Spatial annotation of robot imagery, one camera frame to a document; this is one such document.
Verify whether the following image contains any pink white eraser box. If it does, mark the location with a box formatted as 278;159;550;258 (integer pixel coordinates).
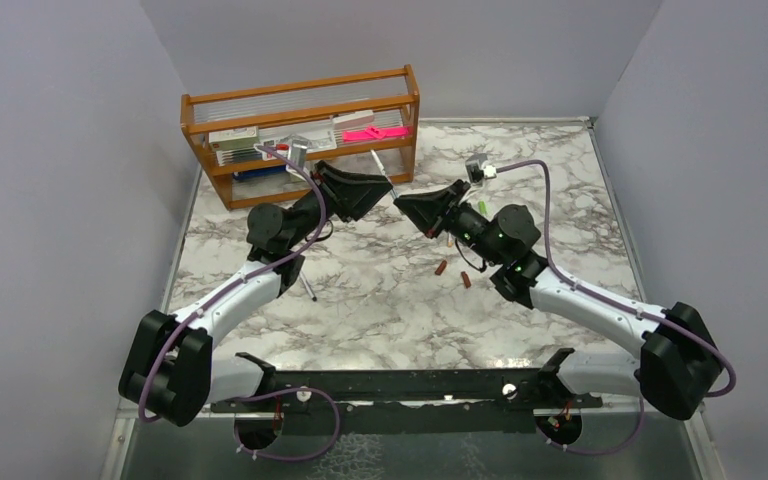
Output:
332;109;375;129

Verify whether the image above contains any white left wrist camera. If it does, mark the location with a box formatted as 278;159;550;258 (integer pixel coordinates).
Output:
282;135;311;178

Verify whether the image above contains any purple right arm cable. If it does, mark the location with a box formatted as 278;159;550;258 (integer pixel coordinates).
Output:
493;159;738;458

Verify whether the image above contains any white protractor ruler pack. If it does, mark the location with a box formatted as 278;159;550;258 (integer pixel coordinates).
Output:
253;129;337;161

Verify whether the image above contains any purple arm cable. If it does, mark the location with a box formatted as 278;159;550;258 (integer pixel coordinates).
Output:
137;144;343;463
493;159;738;458

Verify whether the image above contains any wooden shelf rack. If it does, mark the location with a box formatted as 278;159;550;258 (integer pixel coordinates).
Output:
179;64;421;210

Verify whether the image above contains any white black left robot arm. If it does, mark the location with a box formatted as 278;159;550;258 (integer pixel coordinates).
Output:
118;161;392;426

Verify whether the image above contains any blue box on shelf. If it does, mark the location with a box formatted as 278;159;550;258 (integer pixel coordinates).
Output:
232;166;287;182

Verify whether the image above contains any pink plastic clip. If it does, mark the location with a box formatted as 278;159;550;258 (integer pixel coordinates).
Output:
335;125;412;143

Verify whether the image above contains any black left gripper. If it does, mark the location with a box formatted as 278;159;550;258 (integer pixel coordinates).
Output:
284;160;392;250

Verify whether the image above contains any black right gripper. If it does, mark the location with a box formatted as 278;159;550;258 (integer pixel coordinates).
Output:
395;180;503;267

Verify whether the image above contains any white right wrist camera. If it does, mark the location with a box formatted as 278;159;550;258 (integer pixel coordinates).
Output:
464;153;497;194

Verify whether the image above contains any white green box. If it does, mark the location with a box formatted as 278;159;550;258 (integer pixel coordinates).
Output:
207;126;260;151

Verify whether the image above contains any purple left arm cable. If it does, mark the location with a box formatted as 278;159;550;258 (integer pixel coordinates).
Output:
137;144;343;463

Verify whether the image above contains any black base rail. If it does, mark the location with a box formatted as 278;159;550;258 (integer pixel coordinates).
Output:
209;368;603;441

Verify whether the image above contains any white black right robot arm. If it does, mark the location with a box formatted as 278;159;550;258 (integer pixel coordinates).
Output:
395;180;725;420

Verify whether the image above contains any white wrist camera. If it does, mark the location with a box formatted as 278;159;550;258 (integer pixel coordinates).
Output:
464;153;497;194
282;135;311;178

